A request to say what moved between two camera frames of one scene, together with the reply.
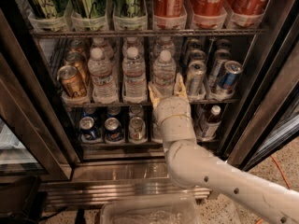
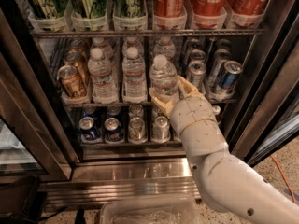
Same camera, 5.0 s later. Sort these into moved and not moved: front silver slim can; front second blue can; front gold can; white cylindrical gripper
Moved: white cylindrical gripper
Not moved: front second blue can; front silver slim can; front gold can
